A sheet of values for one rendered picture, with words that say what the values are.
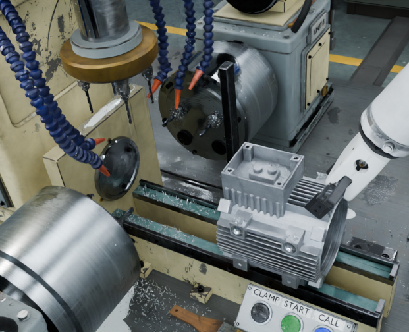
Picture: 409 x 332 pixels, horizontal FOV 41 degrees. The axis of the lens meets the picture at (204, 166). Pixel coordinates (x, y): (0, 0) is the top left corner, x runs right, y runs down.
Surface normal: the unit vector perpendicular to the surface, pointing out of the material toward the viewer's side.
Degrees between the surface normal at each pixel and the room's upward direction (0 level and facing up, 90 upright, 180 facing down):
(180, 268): 90
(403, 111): 82
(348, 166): 79
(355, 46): 0
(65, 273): 47
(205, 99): 90
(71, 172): 90
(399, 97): 72
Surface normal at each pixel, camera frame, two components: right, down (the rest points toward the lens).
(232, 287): -0.50, 0.58
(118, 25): 0.75, 0.36
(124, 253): 0.79, 0.01
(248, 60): 0.37, -0.53
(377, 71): -0.10, -0.77
